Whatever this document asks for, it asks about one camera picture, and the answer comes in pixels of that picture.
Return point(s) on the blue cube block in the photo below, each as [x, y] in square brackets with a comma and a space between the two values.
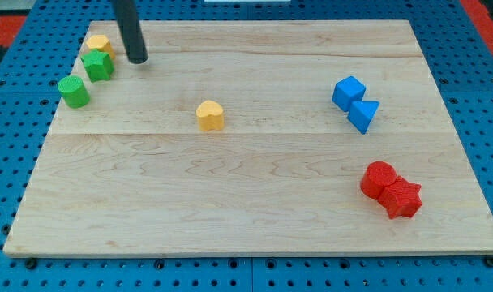
[347, 91]

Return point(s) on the red star block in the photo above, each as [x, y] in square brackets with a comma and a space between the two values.
[401, 199]

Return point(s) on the wooden board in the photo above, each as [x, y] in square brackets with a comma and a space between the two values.
[131, 175]

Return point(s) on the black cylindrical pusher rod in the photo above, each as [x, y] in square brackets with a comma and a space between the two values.
[127, 18]

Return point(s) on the green star block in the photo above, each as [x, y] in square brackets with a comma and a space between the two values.
[98, 65]

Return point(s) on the yellow heart block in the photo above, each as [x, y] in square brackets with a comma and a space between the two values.
[210, 116]

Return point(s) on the green cylinder block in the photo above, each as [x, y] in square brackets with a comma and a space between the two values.
[73, 91]

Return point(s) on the blue triangle block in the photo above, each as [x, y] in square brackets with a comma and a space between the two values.
[361, 113]

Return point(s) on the yellow hexagon block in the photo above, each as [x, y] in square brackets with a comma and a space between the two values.
[102, 43]

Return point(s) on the red cylinder block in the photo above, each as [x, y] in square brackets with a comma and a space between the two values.
[377, 176]

